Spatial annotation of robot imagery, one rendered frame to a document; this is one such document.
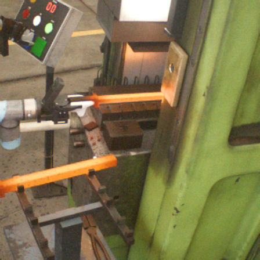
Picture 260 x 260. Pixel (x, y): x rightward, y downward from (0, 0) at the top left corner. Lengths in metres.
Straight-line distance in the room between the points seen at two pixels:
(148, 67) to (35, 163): 1.25
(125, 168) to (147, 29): 0.49
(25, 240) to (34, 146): 1.59
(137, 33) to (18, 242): 0.77
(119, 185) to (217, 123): 0.54
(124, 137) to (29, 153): 1.48
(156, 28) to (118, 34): 0.13
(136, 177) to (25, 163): 1.33
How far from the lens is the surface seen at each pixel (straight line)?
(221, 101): 1.11
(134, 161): 1.49
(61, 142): 2.93
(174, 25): 1.18
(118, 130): 1.45
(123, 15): 1.27
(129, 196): 1.61
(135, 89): 1.67
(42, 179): 1.17
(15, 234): 1.38
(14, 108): 1.48
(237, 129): 1.28
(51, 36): 1.85
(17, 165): 2.75
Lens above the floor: 1.84
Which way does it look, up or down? 37 degrees down
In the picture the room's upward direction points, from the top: 9 degrees clockwise
